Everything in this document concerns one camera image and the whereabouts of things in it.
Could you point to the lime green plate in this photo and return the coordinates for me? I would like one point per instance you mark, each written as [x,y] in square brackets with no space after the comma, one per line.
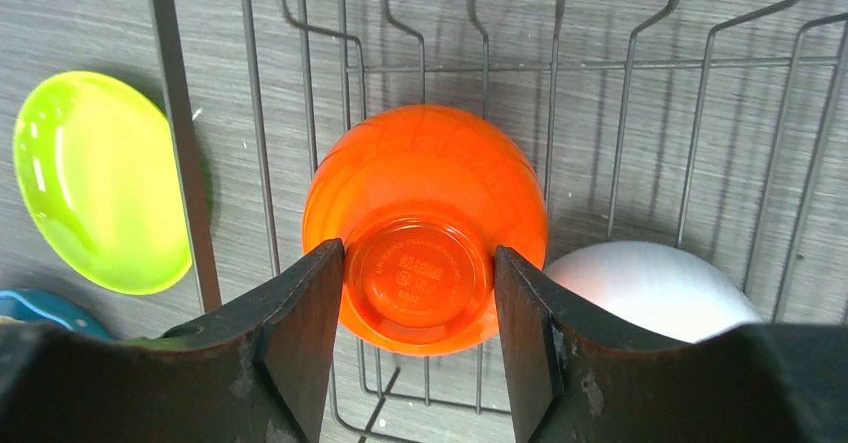
[96,171]

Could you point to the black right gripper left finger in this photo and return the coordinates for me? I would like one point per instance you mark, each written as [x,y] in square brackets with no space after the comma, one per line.
[254,370]

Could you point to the black wire dish rack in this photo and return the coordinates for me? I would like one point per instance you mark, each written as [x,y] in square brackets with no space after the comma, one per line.
[718,127]

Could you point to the orange plastic bowl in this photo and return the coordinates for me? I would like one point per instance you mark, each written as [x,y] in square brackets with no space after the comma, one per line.
[422,196]

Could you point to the white bowl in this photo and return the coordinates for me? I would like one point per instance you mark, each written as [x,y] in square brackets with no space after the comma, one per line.
[656,287]

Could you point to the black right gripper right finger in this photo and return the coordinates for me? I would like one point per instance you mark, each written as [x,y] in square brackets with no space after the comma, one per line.
[577,373]

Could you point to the blue plate with bamboo mat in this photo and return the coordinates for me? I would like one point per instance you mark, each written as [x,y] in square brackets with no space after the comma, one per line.
[34,305]

